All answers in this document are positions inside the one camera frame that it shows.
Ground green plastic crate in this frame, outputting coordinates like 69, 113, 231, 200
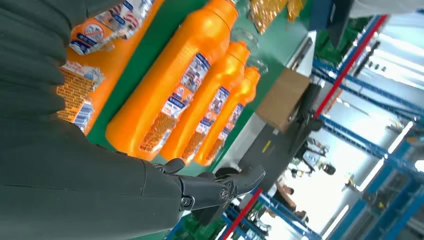
178, 213, 229, 240

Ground dark grey flat case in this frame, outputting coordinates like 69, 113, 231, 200
237, 110, 309, 181

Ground person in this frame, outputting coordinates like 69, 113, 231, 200
264, 178, 310, 223

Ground brown cardboard box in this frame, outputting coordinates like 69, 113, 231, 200
255, 67, 311, 133

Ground yellow taped cardboard mat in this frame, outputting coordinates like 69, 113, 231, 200
248, 0, 307, 36

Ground red metal beam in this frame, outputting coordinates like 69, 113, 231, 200
220, 14, 388, 240

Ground tablet in blue case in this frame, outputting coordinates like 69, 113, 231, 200
309, 0, 354, 49

